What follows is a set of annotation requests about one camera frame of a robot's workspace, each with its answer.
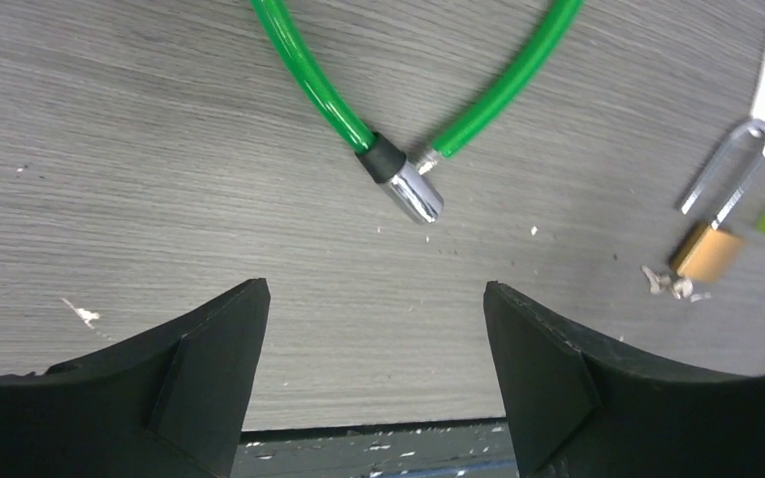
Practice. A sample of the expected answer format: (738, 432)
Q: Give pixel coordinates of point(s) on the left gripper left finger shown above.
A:
(169, 402)

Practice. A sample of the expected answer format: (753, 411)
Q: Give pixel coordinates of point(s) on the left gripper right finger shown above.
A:
(579, 403)

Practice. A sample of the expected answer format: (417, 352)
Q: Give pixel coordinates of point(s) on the brass padlock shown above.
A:
(707, 250)

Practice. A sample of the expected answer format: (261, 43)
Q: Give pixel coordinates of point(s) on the green cable bike lock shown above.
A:
(401, 177)

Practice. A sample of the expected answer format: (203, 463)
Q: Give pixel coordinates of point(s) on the silver padlock key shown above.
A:
(680, 288)

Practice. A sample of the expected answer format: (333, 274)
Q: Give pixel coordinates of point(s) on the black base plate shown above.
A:
(454, 448)

